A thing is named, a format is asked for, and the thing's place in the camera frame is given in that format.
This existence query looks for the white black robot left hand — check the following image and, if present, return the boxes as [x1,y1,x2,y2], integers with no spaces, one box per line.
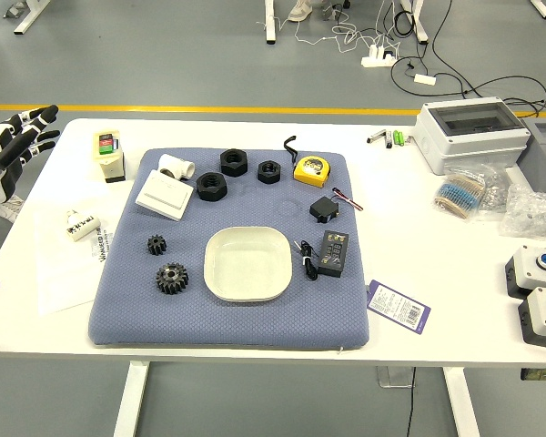
[0,104,61,224]

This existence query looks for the small black gear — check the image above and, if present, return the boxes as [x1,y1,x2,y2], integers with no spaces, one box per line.
[146,234,169,258]

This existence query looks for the large black gear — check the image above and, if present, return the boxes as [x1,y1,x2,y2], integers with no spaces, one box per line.
[155,262,190,296]

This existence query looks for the large black hex nut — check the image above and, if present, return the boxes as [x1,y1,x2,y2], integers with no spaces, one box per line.
[219,147,249,178]
[195,171,229,202]

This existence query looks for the small black hex nut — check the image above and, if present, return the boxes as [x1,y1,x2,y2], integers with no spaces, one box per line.
[256,159,282,185]

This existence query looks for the grey box with orange button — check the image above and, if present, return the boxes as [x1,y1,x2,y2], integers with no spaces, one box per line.
[516,117,546,197]

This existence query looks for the blue button control box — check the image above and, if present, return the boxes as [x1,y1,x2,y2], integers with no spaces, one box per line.
[503,245,546,300]

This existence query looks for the red button control box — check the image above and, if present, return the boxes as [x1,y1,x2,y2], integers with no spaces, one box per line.
[517,286,546,351]

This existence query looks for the white light bulb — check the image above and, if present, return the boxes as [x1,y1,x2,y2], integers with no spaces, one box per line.
[65,209,102,244]

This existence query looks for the clear printed plastic bag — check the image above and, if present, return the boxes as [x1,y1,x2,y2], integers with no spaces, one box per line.
[32,195,115,316]

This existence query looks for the grey metal part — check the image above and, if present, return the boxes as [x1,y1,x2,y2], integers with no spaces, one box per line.
[2,0,28,20]

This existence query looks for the white pipe tee fitting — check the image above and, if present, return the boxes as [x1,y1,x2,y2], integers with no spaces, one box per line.
[157,153,197,181]

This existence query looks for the white square dish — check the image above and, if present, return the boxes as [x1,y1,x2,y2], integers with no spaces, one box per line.
[203,226,294,302]

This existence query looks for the white table leg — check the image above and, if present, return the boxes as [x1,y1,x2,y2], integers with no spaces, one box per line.
[441,366,481,437]
[113,361,150,437]

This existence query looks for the blue-grey quilted mat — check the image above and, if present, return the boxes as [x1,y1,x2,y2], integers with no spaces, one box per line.
[87,147,372,350]

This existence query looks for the yellow tape measure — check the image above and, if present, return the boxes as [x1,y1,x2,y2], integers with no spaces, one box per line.
[281,135,332,188]

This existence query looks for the seated person's white shoe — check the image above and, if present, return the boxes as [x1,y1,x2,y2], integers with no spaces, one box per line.
[287,0,319,23]

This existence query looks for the black digital display module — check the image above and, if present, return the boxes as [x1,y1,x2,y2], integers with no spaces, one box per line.
[317,229,350,277]

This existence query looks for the white power strip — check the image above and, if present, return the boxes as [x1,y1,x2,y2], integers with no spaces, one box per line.
[361,43,399,68]

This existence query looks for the purple label card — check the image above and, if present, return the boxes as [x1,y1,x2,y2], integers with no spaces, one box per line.
[366,279,432,337]

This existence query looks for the bag of blue resistors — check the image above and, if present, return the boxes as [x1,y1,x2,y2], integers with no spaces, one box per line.
[433,170,488,223]

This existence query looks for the clear bag of small parts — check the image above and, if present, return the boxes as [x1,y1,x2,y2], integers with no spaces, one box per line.
[475,163,513,216]

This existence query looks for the clear bubble wrap bag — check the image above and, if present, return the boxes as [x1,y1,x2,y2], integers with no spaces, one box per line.
[500,183,546,241]

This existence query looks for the cream red-green push-button switch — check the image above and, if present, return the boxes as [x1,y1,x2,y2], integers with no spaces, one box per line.
[92,129,127,184]

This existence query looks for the white wall switch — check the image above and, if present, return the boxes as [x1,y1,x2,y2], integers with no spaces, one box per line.
[135,168,195,223]

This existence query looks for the black servo with wires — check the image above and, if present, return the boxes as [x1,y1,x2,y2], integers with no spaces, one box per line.
[309,187,364,224]

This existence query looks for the black bundled probe cable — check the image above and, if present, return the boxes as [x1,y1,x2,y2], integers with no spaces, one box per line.
[295,239,320,281]

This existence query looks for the white cable tangle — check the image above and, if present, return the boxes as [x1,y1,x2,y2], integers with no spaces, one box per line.
[254,0,402,56]

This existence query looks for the grey electrical enclosure box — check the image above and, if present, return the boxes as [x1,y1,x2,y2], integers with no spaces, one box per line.
[411,96,531,176]

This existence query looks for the black cable under table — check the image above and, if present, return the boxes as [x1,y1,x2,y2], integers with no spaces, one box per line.
[404,367,418,437]

